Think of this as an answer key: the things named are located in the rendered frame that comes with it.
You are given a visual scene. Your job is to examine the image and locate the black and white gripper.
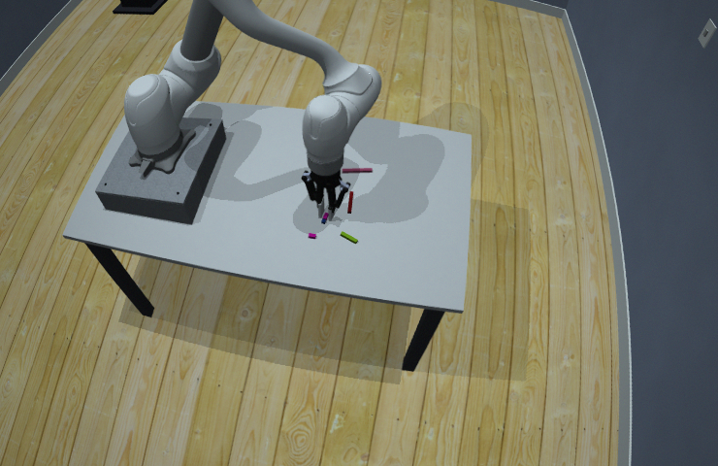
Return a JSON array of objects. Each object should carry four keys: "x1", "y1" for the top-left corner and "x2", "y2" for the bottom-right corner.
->
[{"x1": 302, "y1": 170, "x2": 350, "y2": 221}]

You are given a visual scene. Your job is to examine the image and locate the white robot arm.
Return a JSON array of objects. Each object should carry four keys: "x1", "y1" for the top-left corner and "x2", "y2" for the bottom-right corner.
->
[{"x1": 124, "y1": 0, "x2": 381, "y2": 178}]

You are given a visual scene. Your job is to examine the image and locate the lime green rod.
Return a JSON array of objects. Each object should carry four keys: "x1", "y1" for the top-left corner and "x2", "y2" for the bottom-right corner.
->
[{"x1": 341, "y1": 232, "x2": 358, "y2": 244}]

